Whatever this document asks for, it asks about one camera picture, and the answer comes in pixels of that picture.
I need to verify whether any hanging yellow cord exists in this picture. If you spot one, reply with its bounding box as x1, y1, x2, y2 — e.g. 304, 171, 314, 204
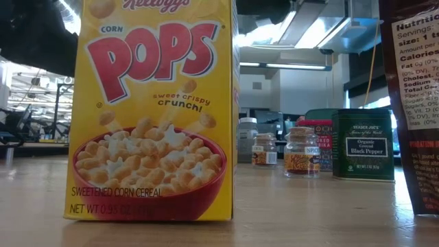
363, 22, 381, 108

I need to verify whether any silver ventilation duct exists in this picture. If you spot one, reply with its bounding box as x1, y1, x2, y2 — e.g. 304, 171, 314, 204
239, 10, 353, 49

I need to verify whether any brown spice packet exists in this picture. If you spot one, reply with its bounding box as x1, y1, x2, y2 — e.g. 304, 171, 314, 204
378, 0, 439, 216

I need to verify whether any red smoked paprika tin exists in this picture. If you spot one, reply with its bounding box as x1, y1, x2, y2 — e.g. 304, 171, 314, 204
296, 119, 333, 172

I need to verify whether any small cork-stoppered glass spice jar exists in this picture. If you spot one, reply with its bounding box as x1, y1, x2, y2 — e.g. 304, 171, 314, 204
251, 132, 278, 168
283, 126, 322, 179

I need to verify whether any dark green black pepper tin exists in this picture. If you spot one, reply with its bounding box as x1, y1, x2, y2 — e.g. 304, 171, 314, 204
331, 108, 396, 183

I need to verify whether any green plastic bin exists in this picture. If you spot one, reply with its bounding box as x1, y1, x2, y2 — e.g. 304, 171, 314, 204
304, 108, 340, 121

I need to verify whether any yellow Corn Pops cereal box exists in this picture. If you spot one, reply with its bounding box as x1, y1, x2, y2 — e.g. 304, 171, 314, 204
63, 0, 241, 222

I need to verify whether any white-lidded clear spice jar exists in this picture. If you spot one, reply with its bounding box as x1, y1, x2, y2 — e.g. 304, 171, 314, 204
237, 117, 259, 164

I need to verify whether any fluorescent ceiling light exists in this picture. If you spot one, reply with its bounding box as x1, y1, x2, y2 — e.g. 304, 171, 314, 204
239, 61, 333, 72

